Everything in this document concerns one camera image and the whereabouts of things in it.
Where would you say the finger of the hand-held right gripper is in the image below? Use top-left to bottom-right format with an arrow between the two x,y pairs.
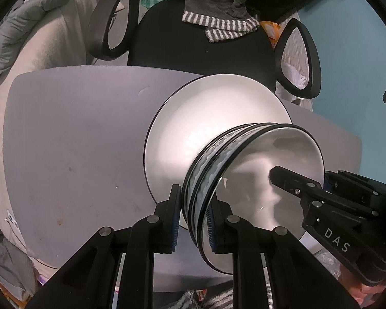
323,169 -> 386,210
269,166 -> 379,223

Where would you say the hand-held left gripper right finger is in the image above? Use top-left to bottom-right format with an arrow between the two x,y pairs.
206,200 -> 361,309

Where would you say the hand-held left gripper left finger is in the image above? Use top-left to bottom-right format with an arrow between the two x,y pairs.
26,183 -> 182,309

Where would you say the stack of white plates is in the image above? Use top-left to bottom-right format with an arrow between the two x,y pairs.
144,73 -> 293,230

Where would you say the person's right hand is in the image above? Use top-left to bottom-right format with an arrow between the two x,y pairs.
339,262 -> 386,308

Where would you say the grey plastic sheet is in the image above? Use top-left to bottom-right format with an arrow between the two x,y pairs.
312,248 -> 345,280

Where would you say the white cloth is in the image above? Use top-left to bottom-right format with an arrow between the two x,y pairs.
283,63 -> 309,91

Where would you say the white quilted panel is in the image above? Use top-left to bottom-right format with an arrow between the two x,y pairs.
281,29 -> 314,111

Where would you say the orange bag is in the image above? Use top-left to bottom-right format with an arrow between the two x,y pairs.
259,20 -> 282,47

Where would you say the black office chair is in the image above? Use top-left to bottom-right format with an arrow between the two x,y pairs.
87,0 -> 322,100

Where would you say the grey garment with striped trim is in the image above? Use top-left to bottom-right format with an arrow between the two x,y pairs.
177,0 -> 261,43

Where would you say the grey puffy duvet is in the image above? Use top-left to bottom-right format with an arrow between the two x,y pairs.
0,0 -> 73,300

